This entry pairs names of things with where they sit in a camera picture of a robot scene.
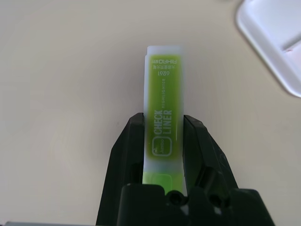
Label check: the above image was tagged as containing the white plastic pencil case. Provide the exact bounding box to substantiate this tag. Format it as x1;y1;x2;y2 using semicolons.
236;0;301;98

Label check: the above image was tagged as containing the green highlighter pen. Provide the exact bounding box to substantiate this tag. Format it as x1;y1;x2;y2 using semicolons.
142;45;187;196

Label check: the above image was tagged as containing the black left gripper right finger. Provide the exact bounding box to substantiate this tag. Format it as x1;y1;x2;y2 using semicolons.
183;114;239;201

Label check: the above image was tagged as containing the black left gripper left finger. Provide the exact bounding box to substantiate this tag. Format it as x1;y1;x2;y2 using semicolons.
98;112;145;226

